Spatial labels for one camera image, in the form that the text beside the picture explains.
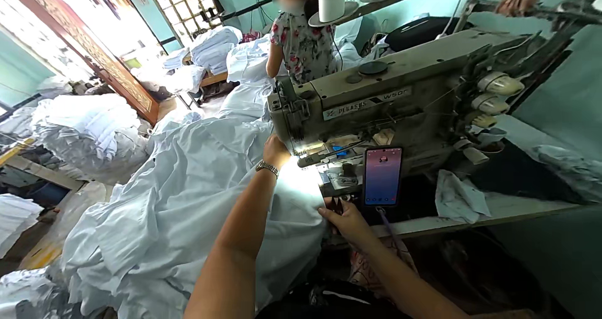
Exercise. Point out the person's right hand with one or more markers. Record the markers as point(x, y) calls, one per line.
point(350, 222)

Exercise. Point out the person's left hand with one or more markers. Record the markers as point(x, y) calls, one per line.
point(275, 152)

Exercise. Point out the person's right fingers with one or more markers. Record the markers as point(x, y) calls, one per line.
point(347, 208)

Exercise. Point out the person's right thumb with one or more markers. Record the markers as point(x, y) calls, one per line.
point(328, 214)

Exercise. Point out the small dark thread snips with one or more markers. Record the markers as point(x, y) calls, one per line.
point(336, 205)

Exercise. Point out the large white fabric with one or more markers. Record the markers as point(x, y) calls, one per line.
point(197, 182)

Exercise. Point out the person's right forearm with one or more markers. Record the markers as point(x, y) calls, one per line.
point(405, 276)

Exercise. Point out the person's left forearm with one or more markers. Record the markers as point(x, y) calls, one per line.
point(237, 236)

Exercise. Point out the smartphone with pink-blue screen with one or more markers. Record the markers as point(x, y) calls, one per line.
point(383, 180)

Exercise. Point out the small blue object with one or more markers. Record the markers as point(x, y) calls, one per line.
point(339, 150)

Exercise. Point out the person's legs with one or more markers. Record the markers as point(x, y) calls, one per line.
point(369, 271)

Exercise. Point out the person's body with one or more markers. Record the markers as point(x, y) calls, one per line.
point(334, 302)

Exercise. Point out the crumpled white cloth scrap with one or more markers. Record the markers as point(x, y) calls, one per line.
point(460, 199)

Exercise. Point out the beige industrial sewing machine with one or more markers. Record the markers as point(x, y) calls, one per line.
point(399, 98)

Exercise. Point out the white sewing machine table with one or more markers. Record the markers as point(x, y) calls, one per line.
point(515, 205)

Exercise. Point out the heap of white fabric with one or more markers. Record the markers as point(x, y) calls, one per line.
point(249, 65)

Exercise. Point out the dark folded cloth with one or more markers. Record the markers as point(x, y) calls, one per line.
point(522, 173)

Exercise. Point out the wooden bench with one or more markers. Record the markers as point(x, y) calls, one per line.
point(212, 79)

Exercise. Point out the black padded bag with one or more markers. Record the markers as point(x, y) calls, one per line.
point(418, 31)

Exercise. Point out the stack of folded white garments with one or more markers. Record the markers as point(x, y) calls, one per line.
point(215, 50)

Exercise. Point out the large white thread cone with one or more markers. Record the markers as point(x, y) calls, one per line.
point(330, 1)

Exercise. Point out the clear plastic bag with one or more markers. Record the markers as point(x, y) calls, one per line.
point(571, 166)

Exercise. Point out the large bundle of white garments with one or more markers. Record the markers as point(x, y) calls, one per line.
point(89, 135)

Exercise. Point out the window with metal grille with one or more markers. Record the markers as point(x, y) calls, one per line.
point(186, 6)

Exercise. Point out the blue tub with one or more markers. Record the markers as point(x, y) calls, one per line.
point(48, 194)

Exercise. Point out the pile of grey-white garments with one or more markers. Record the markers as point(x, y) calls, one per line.
point(33, 293)

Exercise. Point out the pile of white cloth pieces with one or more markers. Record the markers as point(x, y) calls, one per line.
point(16, 218)

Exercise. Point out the carved wooden door frame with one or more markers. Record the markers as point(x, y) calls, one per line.
point(101, 58)

